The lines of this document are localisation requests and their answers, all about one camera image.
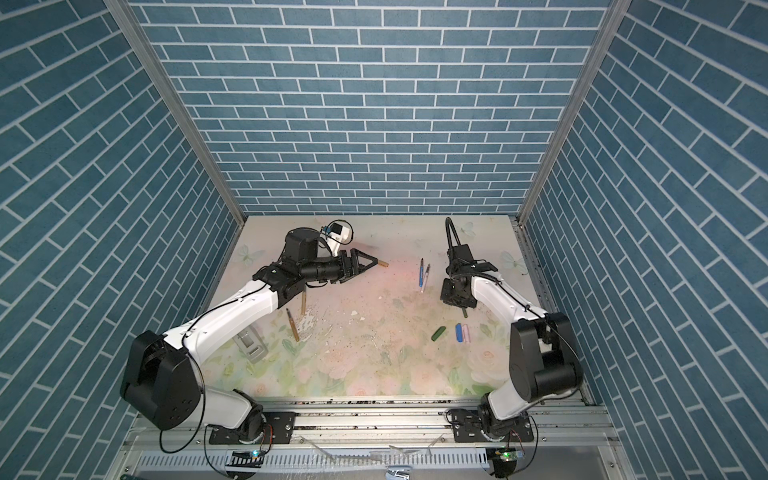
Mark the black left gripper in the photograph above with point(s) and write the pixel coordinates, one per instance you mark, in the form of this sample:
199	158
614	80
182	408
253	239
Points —
341	260

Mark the white pink pen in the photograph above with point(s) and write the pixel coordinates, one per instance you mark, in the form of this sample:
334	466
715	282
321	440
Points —
424	278

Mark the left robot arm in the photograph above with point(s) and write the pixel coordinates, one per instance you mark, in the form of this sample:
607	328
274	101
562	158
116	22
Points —
163	378

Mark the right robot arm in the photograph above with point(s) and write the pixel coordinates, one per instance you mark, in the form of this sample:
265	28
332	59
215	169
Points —
543	361

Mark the green pen cap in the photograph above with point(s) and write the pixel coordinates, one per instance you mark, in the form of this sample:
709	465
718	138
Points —
438	333

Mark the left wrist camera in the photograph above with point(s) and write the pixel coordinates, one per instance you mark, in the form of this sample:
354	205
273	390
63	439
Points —
340	231

